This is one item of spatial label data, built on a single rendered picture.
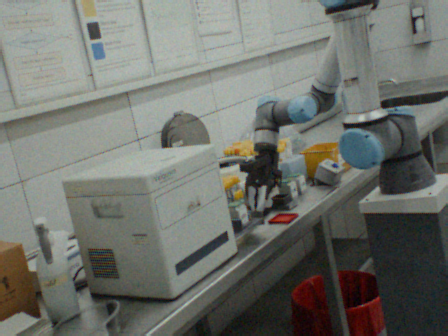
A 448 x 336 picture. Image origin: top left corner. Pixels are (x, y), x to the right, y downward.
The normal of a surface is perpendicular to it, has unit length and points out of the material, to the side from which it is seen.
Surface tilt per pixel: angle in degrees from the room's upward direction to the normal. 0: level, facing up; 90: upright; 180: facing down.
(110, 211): 90
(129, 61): 92
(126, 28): 93
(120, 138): 90
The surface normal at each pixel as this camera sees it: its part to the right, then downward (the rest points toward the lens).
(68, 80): 0.84, 0.02
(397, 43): -0.54, 0.28
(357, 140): -0.63, 0.42
